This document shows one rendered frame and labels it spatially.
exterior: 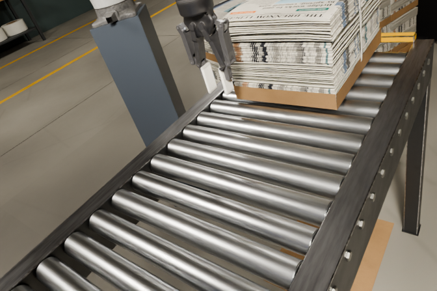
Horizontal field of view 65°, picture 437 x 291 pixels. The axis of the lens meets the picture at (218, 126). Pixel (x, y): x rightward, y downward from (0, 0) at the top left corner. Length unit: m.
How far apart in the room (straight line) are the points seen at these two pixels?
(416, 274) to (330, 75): 0.93
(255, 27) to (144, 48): 0.69
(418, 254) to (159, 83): 1.21
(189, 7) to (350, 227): 0.50
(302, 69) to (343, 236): 0.40
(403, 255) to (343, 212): 0.95
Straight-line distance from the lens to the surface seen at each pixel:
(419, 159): 1.34
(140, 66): 1.46
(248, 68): 0.90
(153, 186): 0.79
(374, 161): 0.71
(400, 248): 1.58
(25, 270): 0.80
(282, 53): 0.83
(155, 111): 1.55
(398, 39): 1.15
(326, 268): 0.56
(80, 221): 0.81
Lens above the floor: 1.27
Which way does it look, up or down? 32 degrees down
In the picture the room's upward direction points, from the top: 18 degrees counter-clockwise
